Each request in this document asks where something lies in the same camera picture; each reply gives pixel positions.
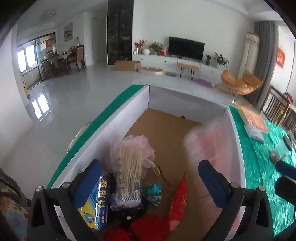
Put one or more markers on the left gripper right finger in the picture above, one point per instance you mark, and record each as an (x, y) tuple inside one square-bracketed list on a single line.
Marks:
[(256, 222)]

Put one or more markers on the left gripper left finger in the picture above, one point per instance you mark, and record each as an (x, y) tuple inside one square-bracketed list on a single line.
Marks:
[(54, 212)]

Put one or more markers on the garbage bag roll pack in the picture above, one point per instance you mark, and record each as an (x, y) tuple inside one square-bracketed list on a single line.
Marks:
[(95, 210)]

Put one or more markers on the red packet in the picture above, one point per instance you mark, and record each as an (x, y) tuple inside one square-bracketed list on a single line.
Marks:
[(178, 204)]

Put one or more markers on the pink cloth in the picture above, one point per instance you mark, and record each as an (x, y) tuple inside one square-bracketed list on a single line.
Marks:
[(206, 143)]

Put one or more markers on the cotton swab bag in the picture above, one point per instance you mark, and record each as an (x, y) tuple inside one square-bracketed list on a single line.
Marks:
[(127, 173)]

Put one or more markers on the blue white brocade pouch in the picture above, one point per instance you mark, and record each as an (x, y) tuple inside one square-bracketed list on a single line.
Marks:
[(153, 193)]

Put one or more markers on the red soft item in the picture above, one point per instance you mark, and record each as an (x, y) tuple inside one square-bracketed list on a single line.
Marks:
[(148, 227)]

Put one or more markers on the green tablecloth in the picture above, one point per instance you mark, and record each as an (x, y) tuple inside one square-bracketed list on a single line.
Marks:
[(250, 165)]

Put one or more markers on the clear plastic jar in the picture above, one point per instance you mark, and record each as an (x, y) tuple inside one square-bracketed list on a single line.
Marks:
[(281, 150)]

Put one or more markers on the orange book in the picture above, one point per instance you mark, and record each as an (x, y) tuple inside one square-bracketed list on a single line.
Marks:
[(252, 119)]

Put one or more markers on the wooden chair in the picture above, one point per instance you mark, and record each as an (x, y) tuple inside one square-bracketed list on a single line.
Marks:
[(276, 105)]

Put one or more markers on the orange lounge chair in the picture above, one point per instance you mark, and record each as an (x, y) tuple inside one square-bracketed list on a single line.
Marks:
[(242, 86)]

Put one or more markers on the white cardboard box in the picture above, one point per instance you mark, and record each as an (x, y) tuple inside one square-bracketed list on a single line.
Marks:
[(166, 134)]

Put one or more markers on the green potted plant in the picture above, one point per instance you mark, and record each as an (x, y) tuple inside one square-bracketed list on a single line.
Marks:
[(220, 60)]

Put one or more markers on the white tv console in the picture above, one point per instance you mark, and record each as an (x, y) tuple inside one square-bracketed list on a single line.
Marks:
[(181, 67)]

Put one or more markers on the grey curtain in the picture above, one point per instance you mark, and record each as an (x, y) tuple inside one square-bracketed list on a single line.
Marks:
[(267, 31)]

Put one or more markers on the brown cardboard box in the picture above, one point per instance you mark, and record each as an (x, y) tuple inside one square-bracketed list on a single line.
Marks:
[(123, 65)]

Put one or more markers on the black television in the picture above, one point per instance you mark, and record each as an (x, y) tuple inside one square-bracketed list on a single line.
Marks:
[(186, 48)]

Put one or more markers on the red flower vase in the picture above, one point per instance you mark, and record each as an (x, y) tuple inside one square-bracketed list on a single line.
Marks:
[(139, 45)]

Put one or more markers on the dark glass cabinet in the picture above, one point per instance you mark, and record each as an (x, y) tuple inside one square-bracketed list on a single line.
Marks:
[(119, 30)]

